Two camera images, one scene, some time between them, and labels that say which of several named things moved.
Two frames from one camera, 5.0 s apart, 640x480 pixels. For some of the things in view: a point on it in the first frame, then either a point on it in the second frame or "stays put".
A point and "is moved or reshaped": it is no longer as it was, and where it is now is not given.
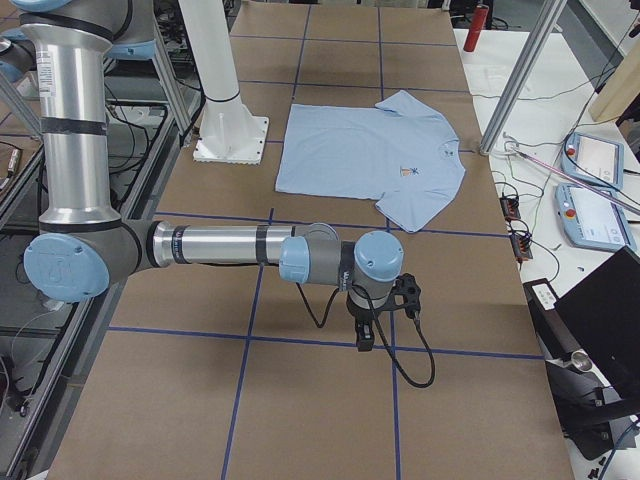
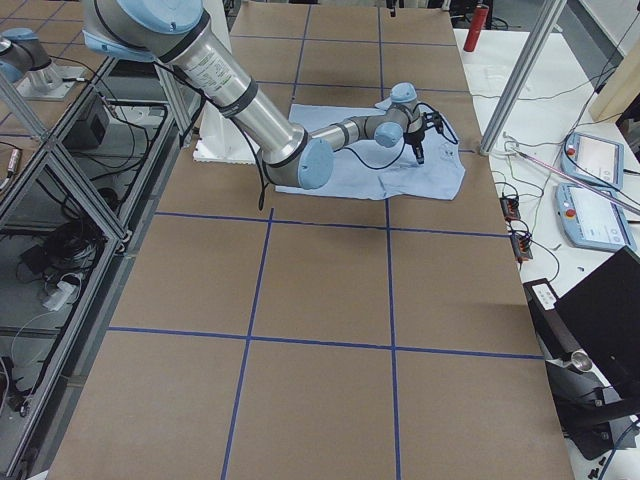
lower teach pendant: [593, 219] stays put
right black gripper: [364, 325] -> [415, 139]
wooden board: [621, 91] stays put
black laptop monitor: [603, 318] stays put
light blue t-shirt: [396, 152] is moved or reshaped
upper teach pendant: [595, 160] stays put
